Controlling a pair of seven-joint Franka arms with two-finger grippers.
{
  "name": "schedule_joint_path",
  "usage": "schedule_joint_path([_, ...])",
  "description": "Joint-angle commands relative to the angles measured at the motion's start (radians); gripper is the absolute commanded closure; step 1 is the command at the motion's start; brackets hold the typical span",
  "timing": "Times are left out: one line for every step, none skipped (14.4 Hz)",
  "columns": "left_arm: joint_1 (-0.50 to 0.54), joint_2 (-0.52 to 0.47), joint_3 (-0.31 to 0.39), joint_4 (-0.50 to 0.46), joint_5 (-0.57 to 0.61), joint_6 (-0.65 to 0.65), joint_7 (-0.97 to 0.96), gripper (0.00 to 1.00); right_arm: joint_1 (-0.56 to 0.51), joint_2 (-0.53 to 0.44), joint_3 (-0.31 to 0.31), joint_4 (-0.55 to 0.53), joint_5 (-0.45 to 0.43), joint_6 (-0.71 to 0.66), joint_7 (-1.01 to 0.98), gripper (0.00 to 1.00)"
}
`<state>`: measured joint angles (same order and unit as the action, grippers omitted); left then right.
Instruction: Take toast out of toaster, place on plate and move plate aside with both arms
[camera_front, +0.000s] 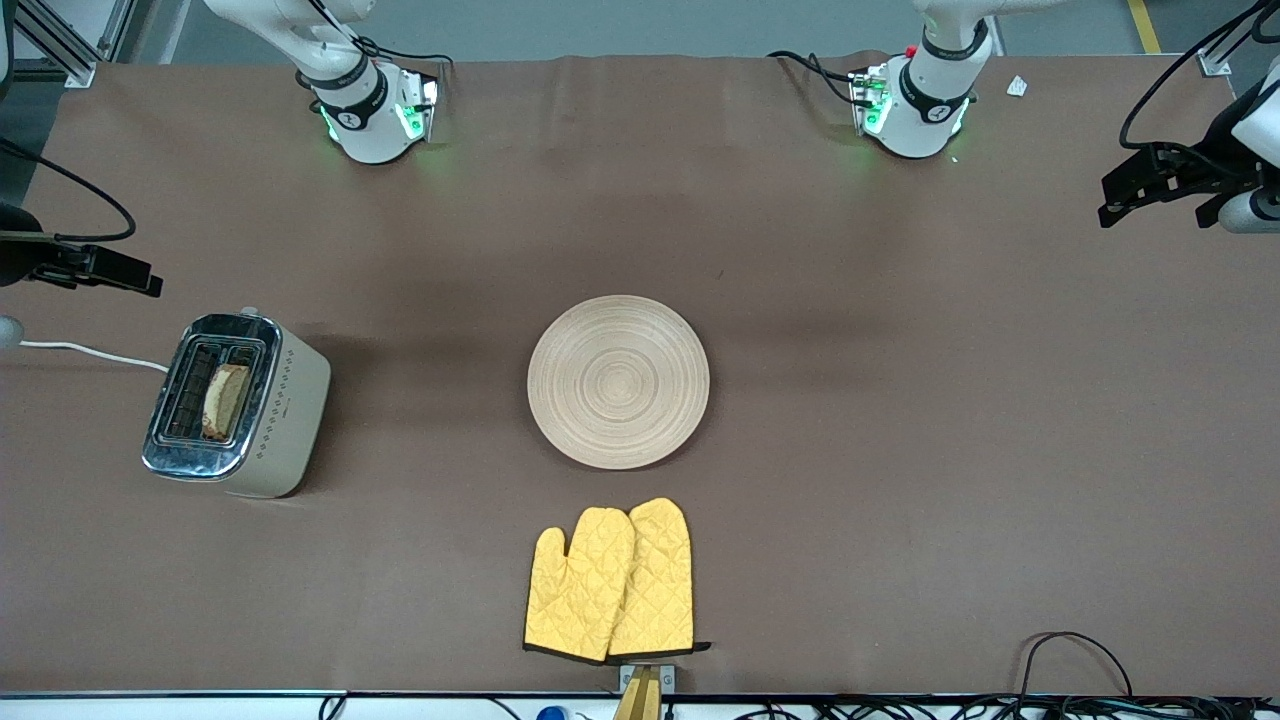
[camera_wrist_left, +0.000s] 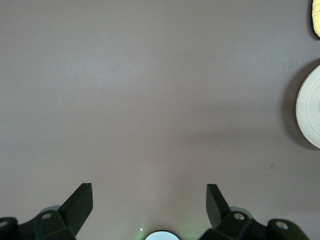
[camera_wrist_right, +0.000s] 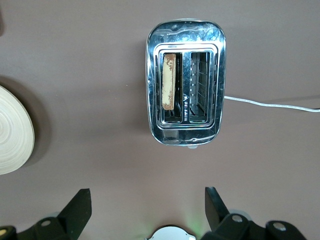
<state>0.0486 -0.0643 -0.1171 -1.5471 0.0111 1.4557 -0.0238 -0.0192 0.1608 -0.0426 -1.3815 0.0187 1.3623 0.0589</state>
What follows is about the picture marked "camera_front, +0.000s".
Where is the brown toast slice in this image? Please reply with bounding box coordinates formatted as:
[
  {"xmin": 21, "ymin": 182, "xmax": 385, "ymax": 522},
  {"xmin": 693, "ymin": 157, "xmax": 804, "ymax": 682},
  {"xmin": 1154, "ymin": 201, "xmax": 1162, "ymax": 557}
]
[{"xmin": 202, "ymin": 363, "xmax": 251, "ymax": 442}]

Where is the round wooden plate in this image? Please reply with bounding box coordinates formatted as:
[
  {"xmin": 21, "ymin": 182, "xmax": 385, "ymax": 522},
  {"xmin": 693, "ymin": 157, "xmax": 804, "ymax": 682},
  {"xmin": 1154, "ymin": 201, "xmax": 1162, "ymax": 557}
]
[{"xmin": 527, "ymin": 294, "xmax": 711, "ymax": 471}]

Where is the cream and chrome toaster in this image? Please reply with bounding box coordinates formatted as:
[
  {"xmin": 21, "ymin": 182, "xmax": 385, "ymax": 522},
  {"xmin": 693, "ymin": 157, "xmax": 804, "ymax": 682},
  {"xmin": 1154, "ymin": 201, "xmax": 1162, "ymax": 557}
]
[{"xmin": 141, "ymin": 306, "xmax": 332, "ymax": 499}]

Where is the brown table cover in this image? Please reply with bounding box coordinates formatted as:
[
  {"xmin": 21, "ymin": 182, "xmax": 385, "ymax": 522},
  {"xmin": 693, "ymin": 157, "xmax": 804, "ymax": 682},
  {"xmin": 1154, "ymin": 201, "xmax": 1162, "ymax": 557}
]
[{"xmin": 0, "ymin": 50, "xmax": 1280, "ymax": 698}]

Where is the yellow quilted oven mitt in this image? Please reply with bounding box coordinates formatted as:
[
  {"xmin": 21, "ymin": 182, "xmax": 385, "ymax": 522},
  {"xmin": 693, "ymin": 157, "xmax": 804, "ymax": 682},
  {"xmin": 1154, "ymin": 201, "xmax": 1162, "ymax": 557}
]
[
  {"xmin": 608, "ymin": 497, "xmax": 713, "ymax": 659},
  {"xmin": 523, "ymin": 506, "xmax": 637, "ymax": 664}
]

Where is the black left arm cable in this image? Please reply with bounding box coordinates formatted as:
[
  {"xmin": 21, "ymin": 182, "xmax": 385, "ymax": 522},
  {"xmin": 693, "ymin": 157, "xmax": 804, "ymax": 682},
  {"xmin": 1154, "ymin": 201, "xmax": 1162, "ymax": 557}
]
[{"xmin": 1119, "ymin": 0, "xmax": 1280, "ymax": 151}]

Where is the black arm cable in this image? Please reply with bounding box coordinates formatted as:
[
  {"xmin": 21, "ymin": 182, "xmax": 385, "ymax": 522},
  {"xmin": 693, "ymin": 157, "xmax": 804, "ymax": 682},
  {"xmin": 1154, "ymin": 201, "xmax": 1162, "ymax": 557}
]
[
  {"xmin": 0, "ymin": 135, "xmax": 138, "ymax": 244},
  {"xmin": 1119, "ymin": 0, "xmax": 1280, "ymax": 151}
]

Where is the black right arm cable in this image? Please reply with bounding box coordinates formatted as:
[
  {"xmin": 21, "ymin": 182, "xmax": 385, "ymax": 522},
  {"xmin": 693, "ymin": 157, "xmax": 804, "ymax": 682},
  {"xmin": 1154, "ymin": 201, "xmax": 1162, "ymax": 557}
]
[{"xmin": 0, "ymin": 135, "xmax": 138, "ymax": 244}]

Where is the white toaster power cable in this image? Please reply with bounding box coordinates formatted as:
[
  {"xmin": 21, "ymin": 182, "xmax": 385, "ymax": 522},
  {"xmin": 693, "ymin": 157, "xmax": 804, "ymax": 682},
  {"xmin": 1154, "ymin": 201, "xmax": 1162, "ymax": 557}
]
[{"xmin": 18, "ymin": 339, "xmax": 169, "ymax": 373}]

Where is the aluminium frame profile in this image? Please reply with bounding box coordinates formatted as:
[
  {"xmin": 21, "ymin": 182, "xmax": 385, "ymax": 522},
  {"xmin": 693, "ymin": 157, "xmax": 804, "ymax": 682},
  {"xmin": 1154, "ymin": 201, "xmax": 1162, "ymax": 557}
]
[{"xmin": 10, "ymin": 0, "xmax": 141, "ymax": 89}]

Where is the black left base cable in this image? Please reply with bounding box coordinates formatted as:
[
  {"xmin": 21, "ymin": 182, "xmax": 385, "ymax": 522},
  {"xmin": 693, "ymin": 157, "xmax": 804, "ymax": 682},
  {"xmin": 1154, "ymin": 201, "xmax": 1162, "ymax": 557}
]
[{"xmin": 767, "ymin": 50, "xmax": 863, "ymax": 106}]

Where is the black looped cable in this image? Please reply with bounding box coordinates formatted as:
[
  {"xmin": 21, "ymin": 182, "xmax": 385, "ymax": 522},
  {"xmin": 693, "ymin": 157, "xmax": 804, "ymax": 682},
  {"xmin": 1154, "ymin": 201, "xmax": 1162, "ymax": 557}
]
[{"xmin": 1018, "ymin": 631, "xmax": 1134, "ymax": 701}]

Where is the black cable bundle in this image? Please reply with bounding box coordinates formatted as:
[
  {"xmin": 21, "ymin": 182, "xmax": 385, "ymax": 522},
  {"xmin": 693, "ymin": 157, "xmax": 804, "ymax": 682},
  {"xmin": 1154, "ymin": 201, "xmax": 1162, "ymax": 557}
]
[{"xmin": 740, "ymin": 695, "xmax": 1280, "ymax": 720}]

